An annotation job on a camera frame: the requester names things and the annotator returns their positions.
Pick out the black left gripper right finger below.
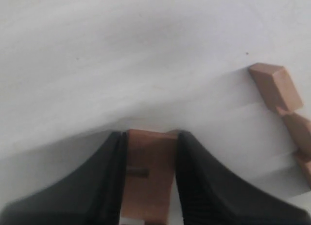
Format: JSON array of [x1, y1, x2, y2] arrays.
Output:
[[175, 131, 311, 225]]

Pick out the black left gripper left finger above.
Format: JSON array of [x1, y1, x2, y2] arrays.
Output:
[[0, 132, 127, 225]]

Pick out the wooden notched bar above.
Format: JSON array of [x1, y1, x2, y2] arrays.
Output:
[[248, 63, 311, 186], [121, 129, 177, 225]]

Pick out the white plastic tray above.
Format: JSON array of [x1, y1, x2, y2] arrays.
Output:
[[0, 0, 311, 209]]

